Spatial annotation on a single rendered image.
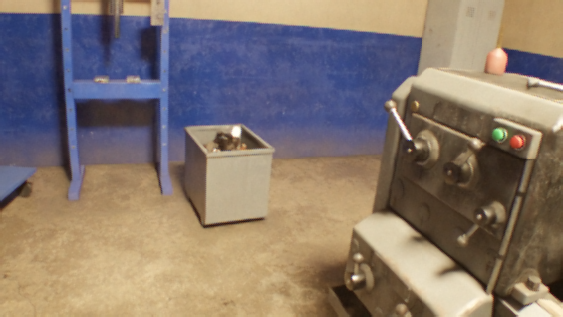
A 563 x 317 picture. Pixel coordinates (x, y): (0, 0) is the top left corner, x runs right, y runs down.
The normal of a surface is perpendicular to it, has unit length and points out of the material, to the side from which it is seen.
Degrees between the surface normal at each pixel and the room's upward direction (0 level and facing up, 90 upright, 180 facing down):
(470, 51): 90
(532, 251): 90
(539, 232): 90
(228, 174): 90
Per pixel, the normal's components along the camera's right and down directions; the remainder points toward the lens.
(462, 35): 0.33, 0.34
